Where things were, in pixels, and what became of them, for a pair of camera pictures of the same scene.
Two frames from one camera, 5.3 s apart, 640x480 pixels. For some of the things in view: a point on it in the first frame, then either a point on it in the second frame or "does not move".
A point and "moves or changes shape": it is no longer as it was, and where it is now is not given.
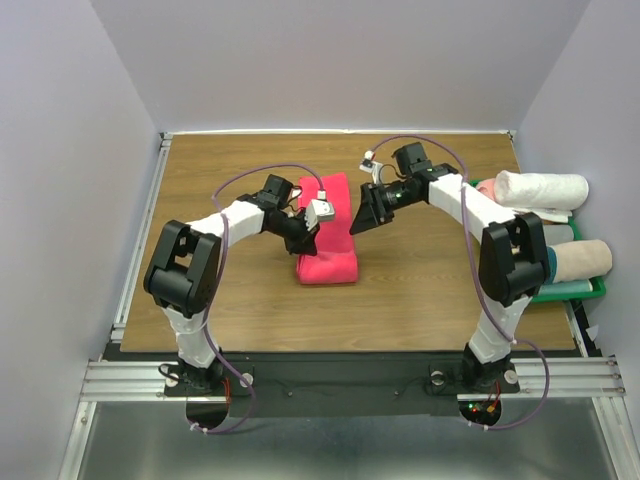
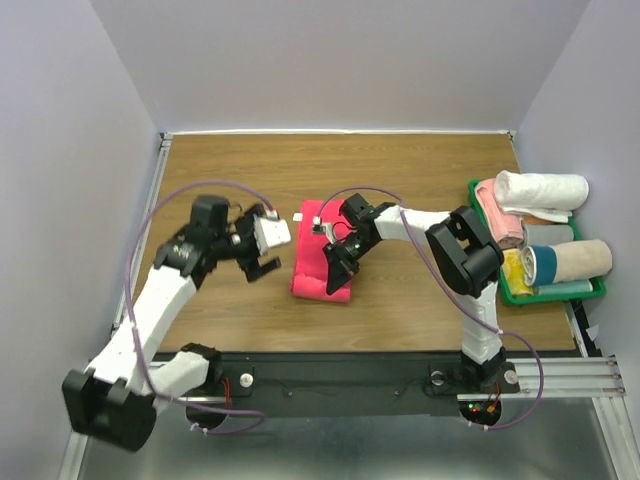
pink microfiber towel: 336,259 moves or changes shape
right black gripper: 371,209 → 339,270
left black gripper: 305,241 → 245,224
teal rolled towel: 566,287 does not move
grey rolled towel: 555,233 does not move
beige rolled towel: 582,259 does not move
